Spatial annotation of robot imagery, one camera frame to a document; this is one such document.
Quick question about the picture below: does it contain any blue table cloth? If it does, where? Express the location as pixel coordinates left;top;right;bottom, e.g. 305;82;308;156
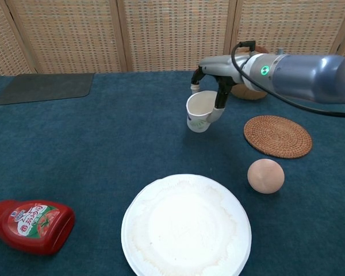
0;70;345;276

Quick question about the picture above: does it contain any peach-coloured ball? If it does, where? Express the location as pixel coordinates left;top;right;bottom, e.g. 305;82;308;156
247;158;286;196

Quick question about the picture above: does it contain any dark grey mat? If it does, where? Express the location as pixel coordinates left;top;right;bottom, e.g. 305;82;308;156
0;72;96;106

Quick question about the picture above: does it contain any red ketchup bottle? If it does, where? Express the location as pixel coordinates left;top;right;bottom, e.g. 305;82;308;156
0;200;76;256

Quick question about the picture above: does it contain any brown plush toy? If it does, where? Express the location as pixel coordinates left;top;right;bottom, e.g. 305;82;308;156
231;44;270;101

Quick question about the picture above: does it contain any round woven coaster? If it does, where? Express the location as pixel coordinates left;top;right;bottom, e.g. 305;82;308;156
243;114;313;159

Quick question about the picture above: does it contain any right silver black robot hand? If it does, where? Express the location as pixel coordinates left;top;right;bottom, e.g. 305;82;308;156
190;54;255;123

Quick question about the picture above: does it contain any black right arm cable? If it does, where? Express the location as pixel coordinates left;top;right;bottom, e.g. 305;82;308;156
231;40;345;118

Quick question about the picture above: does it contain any white paper plate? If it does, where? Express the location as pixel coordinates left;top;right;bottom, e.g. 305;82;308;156
121;173;252;276

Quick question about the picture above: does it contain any small white paper cup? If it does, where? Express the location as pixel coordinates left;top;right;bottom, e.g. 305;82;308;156
185;90;219;133

